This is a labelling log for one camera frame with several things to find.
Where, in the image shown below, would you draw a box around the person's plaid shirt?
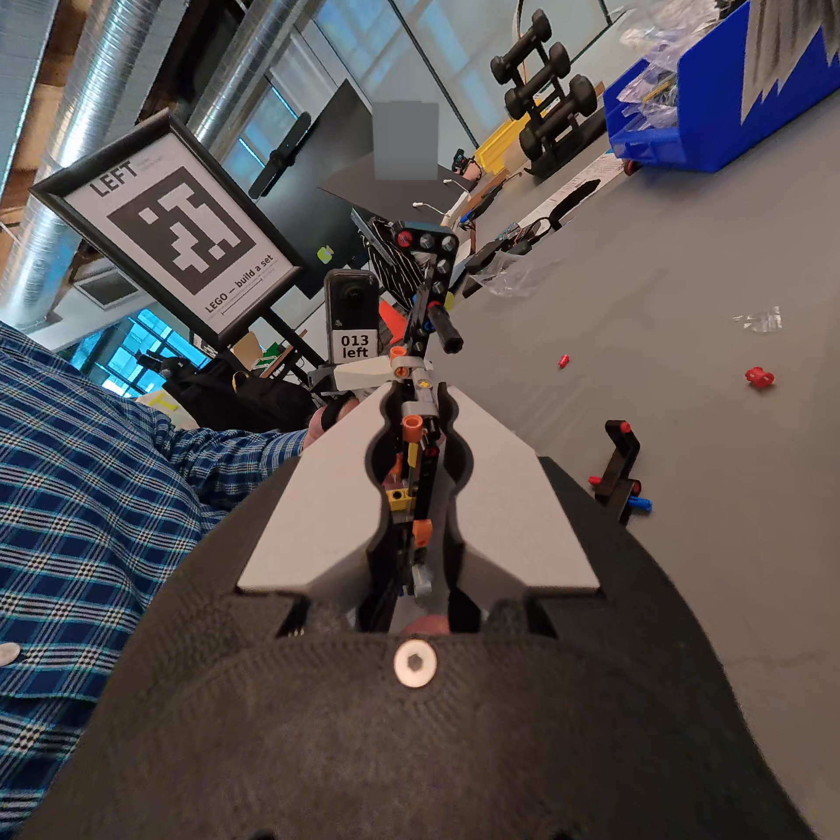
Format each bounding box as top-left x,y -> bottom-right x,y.
0,322 -> 290,834

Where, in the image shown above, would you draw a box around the person's left forearm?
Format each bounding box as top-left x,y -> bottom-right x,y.
147,425 -> 309,513

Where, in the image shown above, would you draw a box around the small clear lego piece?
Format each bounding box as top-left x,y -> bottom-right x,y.
731,304 -> 784,335

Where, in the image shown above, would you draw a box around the black lego side beam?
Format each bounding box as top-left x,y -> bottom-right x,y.
588,419 -> 654,527

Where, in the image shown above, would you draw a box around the framed marker sign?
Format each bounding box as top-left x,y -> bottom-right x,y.
29,108 -> 329,395

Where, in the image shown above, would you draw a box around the black backpack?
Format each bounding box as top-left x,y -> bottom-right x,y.
159,356 -> 319,433

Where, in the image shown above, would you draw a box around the printed paper leaflet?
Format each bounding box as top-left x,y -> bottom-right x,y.
517,150 -> 626,227

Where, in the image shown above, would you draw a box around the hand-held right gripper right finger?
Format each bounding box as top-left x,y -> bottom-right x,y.
441,384 -> 602,598

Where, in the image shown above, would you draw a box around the pile of clear parts bags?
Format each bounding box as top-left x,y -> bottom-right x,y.
617,0 -> 723,129

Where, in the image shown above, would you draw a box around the black monitor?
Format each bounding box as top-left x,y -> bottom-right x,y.
252,79 -> 389,301

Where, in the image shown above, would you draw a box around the black lego chassis build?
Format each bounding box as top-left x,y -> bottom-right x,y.
377,223 -> 465,599

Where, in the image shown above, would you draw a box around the silver ventilation ducts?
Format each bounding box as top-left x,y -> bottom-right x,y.
0,0 -> 332,329

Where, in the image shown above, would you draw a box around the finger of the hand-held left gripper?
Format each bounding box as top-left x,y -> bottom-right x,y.
331,357 -> 398,395

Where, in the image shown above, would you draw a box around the black webcam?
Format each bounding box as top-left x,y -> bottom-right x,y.
247,112 -> 313,201

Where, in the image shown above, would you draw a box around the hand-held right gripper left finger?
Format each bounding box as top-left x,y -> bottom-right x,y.
236,382 -> 401,596

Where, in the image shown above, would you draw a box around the black box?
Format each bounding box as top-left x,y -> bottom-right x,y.
461,238 -> 508,277

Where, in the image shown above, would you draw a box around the crumpled clear plastic bag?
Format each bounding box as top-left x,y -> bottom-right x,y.
467,252 -> 567,298

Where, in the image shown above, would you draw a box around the glass window wall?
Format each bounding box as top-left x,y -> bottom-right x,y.
223,0 -> 631,198

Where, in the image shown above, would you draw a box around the wooden side table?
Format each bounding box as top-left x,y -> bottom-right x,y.
252,340 -> 304,380

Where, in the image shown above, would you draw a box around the lego instruction booklet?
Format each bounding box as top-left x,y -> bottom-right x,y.
740,0 -> 833,126

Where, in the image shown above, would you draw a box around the yellow plastic bin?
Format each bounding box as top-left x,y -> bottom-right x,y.
472,118 -> 547,172

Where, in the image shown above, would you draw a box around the person's left hand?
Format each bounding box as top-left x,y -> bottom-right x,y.
302,394 -> 363,452

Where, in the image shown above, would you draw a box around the striped office chair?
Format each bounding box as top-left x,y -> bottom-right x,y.
350,206 -> 429,309

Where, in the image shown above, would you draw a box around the blue plastic bin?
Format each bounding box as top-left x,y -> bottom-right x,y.
602,0 -> 840,173

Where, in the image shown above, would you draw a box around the rack of black dumbbells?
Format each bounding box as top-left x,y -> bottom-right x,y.
489,8 -> 608,181

